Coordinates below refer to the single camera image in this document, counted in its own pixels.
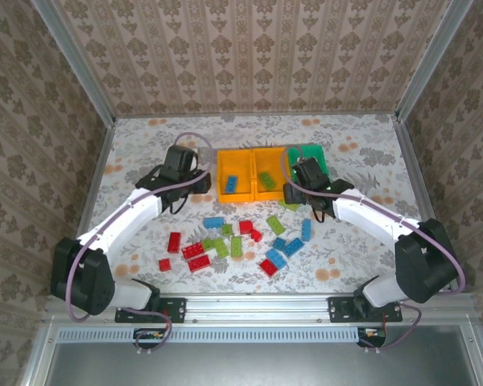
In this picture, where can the orange plastic bin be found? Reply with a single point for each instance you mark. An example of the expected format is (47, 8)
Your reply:
(225, 161)
(265, 158)

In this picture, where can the green plastic bin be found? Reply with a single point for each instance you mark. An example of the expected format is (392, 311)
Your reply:
(314, 153)

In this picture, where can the small blue lego brick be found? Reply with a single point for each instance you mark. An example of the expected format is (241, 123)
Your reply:
(279, 243)

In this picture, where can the small green lego brick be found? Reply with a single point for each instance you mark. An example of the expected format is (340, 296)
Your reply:
(226, 229)
(207, 243)

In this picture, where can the small red lego brick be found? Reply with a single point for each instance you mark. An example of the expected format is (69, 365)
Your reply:
(165, 264)
(257, 235)

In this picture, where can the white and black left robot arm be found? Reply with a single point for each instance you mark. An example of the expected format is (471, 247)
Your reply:
(137, 209)

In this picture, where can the floral patterned table covering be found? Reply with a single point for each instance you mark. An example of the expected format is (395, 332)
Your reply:
(245, 132)

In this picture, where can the grey sheet metal panel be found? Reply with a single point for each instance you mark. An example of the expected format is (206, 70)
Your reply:
(245, 366)

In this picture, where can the aluminium side rail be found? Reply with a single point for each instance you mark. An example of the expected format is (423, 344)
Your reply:
(100, 169)
(416, 169)

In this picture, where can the thin aluminium back rail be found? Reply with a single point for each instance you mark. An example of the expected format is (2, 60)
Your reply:
(257, 116)

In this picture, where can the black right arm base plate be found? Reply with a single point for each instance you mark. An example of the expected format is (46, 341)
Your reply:
(338, 309)

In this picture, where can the long aluminium mounting rail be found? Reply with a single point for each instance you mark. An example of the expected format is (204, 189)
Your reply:
(257, 307)

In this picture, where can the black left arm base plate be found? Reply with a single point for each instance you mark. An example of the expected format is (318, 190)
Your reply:
(177, 309)

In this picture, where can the aluminium frame post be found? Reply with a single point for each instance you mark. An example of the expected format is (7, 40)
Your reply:
(80, 64)
(428, 64)

